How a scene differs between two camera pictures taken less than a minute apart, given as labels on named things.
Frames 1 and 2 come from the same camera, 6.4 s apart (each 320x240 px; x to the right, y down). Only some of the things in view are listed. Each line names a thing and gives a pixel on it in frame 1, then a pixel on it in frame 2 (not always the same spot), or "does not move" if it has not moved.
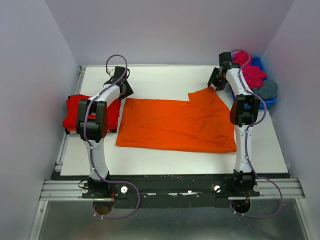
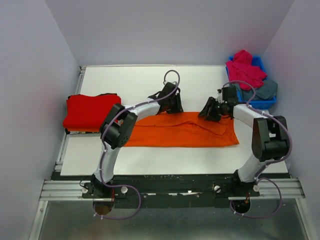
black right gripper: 212,80 → 210,102
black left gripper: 128,90 → 178,107
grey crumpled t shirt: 268,90 does not move
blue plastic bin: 264,104 does not move
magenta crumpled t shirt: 254,76 does not move
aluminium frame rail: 73,190 does not move
